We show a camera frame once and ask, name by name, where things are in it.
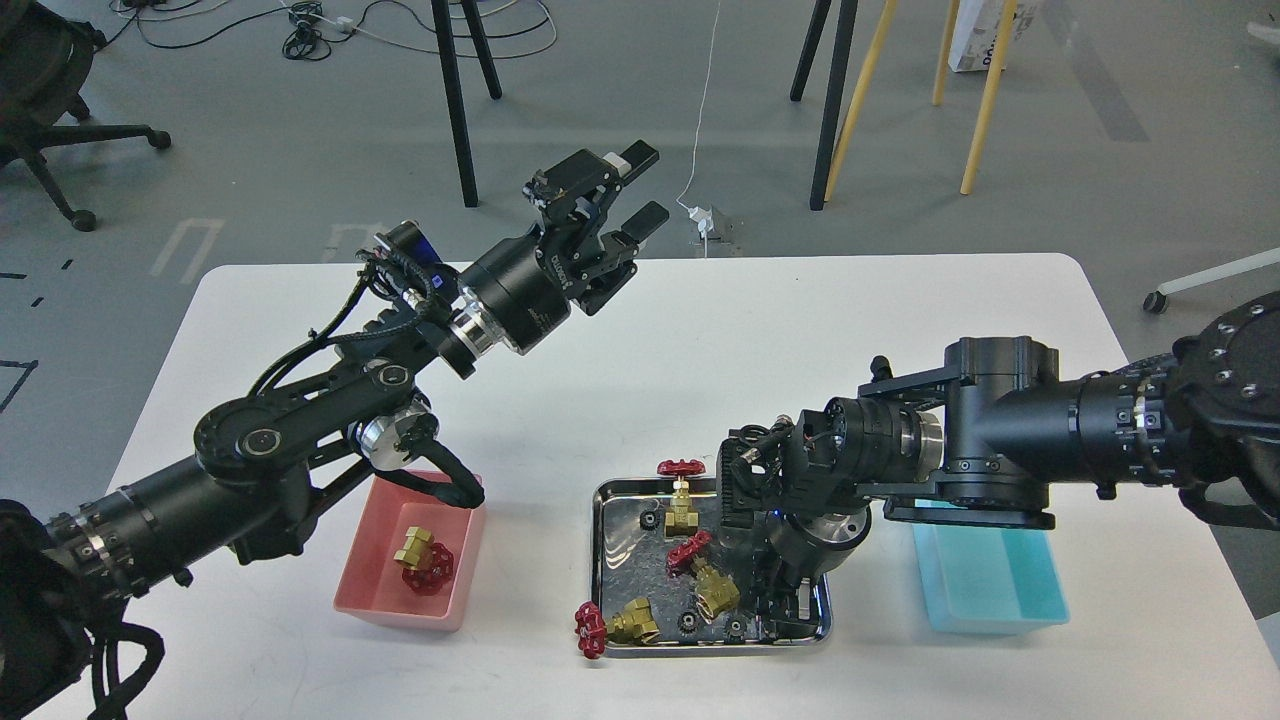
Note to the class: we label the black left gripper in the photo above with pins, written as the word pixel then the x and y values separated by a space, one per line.
pixel 525 287

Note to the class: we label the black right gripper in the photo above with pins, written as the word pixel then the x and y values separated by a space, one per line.
pixel 802 547

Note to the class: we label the brass valve red handle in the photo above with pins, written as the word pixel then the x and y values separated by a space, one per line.
pixel 426 564

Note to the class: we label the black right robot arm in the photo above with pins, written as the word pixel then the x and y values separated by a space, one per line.
pixel 979 441

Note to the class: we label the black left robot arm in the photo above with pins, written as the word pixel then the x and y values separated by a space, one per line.
pixel 331 413

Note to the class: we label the black gear bottom right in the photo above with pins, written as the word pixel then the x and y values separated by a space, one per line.
pixel 735 630

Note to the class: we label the brass valve tray centre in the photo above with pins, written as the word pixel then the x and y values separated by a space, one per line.
pixel 715 592

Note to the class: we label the brass valve tray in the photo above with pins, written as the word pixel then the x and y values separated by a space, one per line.
pixel 715 592
pixel 634 624

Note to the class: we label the black gear bottom middle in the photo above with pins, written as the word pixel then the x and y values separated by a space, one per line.
pixel 688 622

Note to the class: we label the brass valve top of tray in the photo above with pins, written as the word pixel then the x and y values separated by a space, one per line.
pixel 681 518

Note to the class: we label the brass valve tray bottom left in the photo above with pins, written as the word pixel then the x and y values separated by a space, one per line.
pixel 634 624

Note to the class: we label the blue plastic box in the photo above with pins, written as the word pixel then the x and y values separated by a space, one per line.
pixel 985 580

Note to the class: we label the pink plastic box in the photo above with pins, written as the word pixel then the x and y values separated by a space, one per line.
pixel 371 587

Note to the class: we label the white cardboard box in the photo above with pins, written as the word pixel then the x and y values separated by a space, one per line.
pixel 975 35

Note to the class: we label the shiny metal tray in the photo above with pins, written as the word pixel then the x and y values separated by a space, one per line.
pixel 629 563

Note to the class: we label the black tripod left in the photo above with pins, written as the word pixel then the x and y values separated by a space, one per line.
pixel 453 89

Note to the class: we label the black stand leg centre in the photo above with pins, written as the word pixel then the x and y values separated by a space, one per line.
pixel 838 68

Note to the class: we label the yellow wooden leg left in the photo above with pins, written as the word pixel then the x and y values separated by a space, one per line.
pixel 866 73

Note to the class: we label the yellow wooden leg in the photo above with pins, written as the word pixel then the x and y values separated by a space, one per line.
pixel 946 39
pixel 989 96
pixel 866 73

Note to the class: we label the yellow wooden leg middle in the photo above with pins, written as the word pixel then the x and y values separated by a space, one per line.
pixel 946 39

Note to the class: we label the yellow wooden leg right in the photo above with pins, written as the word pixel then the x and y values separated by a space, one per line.
pixel 989 96

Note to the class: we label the black office chair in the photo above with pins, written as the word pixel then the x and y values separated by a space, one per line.
pixel 45 60

